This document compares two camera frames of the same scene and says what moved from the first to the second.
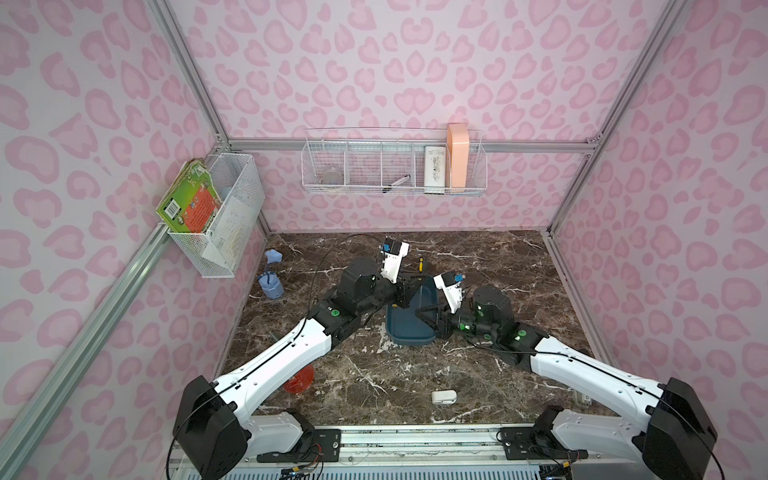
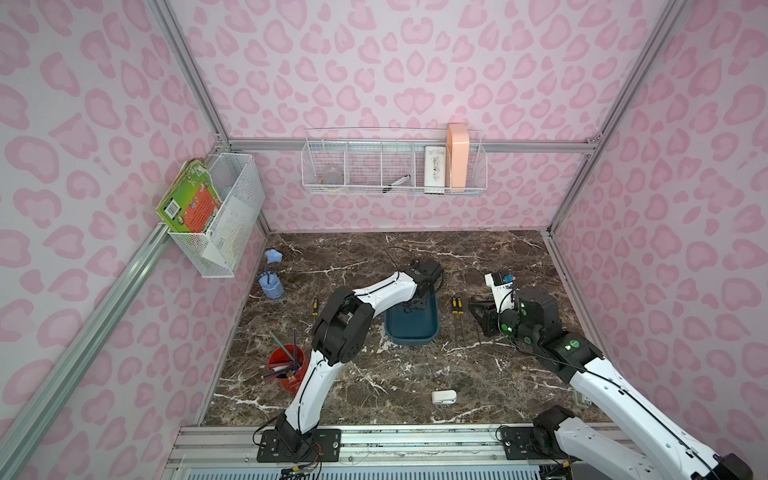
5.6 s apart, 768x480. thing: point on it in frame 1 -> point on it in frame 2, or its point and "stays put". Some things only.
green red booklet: x=191 y=200 stays put
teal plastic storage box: x=404 y=326 stays put
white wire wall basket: x=394 y=161 stays put
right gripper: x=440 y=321 -> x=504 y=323
